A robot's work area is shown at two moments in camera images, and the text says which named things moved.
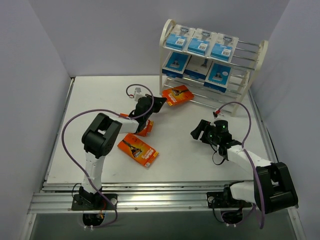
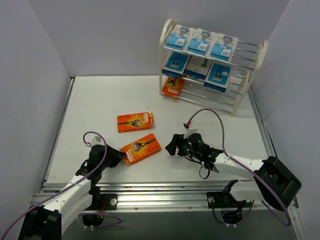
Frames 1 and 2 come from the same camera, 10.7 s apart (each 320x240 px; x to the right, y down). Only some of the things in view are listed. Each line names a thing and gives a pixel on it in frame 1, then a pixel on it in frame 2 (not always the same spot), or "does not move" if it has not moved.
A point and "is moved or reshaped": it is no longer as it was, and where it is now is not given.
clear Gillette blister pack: (201, 41) does not move
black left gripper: (152, 104) → (111, 157)
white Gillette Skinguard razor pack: (223, 47) does not move
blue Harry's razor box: (218, 77) does not move
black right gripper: (204, 131) → (180, 146)
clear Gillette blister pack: (179, 37) does not move
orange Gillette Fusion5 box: (139, 150) is moved or reshaped
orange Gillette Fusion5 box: (177, 95) → (172, 87)
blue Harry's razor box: (175, 65) does not move
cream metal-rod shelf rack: (215, 68) does not move
